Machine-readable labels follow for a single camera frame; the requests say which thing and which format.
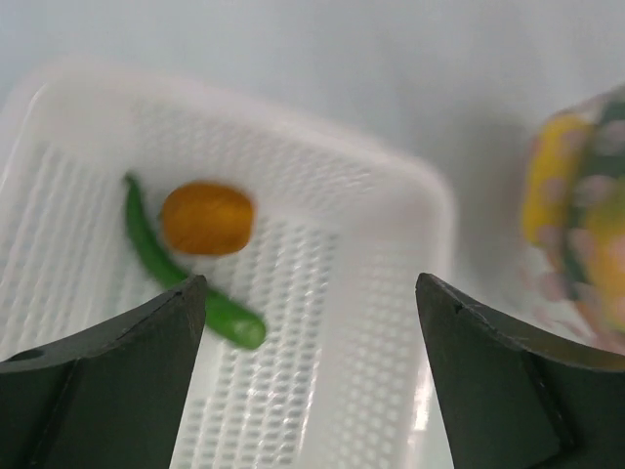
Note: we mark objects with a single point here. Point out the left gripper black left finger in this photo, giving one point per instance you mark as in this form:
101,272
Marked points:
110,396

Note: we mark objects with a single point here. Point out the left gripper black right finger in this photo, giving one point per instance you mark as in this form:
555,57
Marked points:
513,395

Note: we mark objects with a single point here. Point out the white plastic basket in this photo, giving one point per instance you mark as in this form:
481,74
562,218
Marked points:
344,227

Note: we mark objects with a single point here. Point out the green chili pepper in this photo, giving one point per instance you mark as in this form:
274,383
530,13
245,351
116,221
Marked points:
223,315

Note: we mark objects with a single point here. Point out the clear zip top bag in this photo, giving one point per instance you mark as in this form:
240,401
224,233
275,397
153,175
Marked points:
557,292

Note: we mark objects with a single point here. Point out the yellow green mango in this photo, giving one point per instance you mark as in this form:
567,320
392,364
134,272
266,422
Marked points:
605,224

